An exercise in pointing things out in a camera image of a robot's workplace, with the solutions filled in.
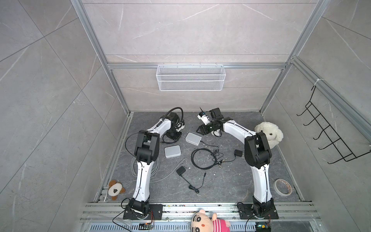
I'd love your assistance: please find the small white plush toy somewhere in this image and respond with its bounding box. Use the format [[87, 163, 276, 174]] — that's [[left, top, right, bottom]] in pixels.
[[211, 130, 222, 137]]

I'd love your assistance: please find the grey cable bundle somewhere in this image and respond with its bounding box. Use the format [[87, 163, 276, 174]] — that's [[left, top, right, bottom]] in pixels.
[[130, 155, 185, 184]]

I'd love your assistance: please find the brown white plush toy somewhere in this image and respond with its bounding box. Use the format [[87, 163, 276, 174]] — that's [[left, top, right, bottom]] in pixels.
[[108, 180, 126, 201]]

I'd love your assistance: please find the pink striped cartoon doll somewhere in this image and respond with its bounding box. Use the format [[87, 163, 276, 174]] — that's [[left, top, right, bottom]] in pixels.
[[190, 209, 231, 232]]

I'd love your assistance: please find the black power adapter near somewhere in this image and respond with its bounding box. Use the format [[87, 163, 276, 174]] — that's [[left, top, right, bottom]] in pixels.
[[176, 166, 207, 194]]

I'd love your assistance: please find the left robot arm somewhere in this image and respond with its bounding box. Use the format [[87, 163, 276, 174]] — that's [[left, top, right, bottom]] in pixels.
[[128, 106, 185, 218]]

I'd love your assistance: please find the black wire hook rack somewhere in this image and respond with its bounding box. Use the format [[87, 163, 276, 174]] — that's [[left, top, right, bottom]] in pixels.
[[296, 86, 371, 164]]

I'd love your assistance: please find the large coiled black cable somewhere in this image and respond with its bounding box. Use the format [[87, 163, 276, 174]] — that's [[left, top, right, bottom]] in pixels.
[[190, 148, 226, 170]]

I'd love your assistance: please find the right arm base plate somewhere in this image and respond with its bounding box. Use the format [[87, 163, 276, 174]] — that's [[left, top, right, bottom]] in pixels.
[[236, 203, 279, 220]]

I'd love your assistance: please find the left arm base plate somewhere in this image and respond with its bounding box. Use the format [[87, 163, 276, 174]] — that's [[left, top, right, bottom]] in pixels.
[[122, 204, 163, 220]]

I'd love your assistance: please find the roll of tape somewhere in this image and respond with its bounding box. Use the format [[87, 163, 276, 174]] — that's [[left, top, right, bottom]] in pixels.
[[273, 179, 293, 197]]

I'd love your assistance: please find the large white plush dog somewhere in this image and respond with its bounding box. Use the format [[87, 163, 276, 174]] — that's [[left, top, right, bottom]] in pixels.
[[255, 122, 284, 149]]

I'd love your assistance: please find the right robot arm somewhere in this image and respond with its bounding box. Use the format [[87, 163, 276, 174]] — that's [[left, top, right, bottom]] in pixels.
[[198, 113, 274, 218]]

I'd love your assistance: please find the black power adapter with plug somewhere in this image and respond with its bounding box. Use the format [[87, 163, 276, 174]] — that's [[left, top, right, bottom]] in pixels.
[[199, 140, 243, 166]]

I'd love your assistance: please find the white network switch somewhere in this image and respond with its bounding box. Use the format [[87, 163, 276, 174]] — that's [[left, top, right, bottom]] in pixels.
[[164, 145, 181, 159], [185, 132, 202, 146]]

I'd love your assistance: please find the white wire mesh basket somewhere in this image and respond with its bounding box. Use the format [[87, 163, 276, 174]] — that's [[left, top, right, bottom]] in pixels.
[[156, 64, 226, 91]]

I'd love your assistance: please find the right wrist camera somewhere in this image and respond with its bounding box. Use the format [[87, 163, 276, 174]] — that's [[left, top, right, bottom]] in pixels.
[[197, 111, 210, 125]]

